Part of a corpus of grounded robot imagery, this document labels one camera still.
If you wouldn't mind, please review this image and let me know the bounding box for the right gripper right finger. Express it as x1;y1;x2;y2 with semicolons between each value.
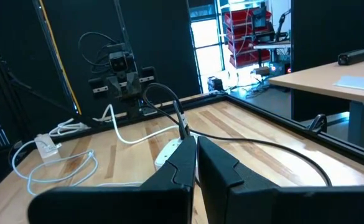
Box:
197;136;364;224

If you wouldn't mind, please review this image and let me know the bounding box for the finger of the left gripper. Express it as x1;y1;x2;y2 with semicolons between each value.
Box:
134;98;142;119
126;98;136;119

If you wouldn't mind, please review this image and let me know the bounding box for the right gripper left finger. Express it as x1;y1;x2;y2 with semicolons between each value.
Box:
27;135;198;224

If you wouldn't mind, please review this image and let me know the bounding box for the black USB cable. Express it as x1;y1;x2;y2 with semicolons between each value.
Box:
142;82;334;187

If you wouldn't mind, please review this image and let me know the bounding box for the white square power strip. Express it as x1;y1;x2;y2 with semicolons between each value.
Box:
154;132;201;170

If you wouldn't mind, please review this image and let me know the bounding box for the white USB cable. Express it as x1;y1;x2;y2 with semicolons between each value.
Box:
11;139;99;196

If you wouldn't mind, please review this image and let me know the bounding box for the black divider panel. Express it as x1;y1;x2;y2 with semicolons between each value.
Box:
0;0;203;131
291;0;364;122

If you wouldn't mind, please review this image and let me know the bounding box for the black strut with yellow edge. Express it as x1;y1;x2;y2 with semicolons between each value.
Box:
32;0;83;116

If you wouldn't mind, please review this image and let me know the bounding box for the red bin shelf rack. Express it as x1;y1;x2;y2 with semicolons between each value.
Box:
223;7;273;69

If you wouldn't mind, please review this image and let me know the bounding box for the light wood desk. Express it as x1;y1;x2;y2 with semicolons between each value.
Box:
268;55;364;151

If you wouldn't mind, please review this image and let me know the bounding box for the black oblong device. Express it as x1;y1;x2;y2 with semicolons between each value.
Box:
337;49;364;67

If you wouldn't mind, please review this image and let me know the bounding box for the white square strip cord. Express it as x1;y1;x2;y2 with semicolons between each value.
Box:
93;104;182;146

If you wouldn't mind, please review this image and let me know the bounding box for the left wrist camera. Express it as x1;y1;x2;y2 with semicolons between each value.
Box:
108;50;130;75

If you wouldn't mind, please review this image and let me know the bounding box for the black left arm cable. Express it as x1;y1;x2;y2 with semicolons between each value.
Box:
78;30;120;68

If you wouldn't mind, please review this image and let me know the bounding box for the white long strip cord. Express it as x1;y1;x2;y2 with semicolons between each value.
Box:
49;118;114;138

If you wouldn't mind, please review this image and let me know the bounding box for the black aluminium table frame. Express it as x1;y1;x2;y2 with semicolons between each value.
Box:
19;92;364;170

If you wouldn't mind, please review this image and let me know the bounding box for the small black frame clip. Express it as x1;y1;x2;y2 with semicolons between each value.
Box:
307;113;329;134

